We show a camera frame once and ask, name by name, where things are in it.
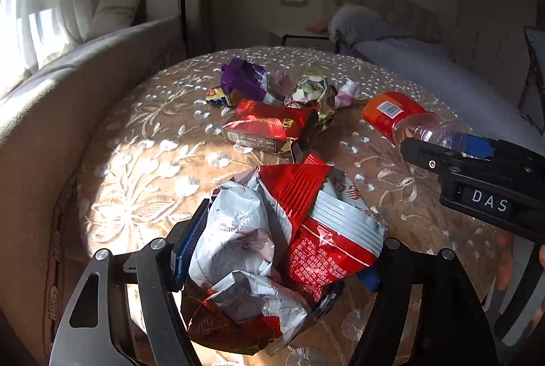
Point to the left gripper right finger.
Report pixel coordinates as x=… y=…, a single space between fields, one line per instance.
x=452 y=326

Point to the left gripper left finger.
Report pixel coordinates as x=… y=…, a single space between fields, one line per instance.
x=95 y=327

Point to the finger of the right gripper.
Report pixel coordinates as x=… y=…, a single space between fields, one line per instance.
x=427 y=156
x=475 y=147

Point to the orange label plastic bottle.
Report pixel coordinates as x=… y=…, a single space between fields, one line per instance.
x=397 y=117

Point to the small pink white bottle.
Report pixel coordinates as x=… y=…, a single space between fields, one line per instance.
x=346 y=95

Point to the green red wrapper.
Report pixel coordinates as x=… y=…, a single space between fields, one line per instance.
x=314 y=91

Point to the red cardboard box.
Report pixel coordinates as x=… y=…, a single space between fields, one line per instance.
x=273 y=129

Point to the red snack bag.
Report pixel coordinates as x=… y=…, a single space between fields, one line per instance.
x=277 y=240

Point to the purple snack wrapper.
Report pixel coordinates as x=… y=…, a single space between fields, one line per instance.
x=250 y=80

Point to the yellow candy wrapper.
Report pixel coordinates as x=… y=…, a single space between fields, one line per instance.
x=217 y=96

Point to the bed with lavender duvet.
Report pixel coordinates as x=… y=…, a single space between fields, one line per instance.
x=473 y=100

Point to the beige built-in wardrobe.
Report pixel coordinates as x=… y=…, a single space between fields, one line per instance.
x=491 y=42

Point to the grey tufted headboard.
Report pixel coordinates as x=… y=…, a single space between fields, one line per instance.
x=409 y=15

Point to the grey bed pillow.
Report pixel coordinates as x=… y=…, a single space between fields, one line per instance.
x=356 y=23

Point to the beige floral embroidered tablecloth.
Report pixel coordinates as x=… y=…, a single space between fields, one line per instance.
x=161 y=151

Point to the orange item on nightstand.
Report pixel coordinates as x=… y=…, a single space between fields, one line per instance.
x=321 y=27

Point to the grey bedside nightstand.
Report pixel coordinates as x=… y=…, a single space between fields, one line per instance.
x=296 y=37

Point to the beige throw pillow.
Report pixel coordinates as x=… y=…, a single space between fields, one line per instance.
x=112 y=15

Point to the white sheer curtain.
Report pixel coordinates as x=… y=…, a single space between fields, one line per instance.
x=35 y=32

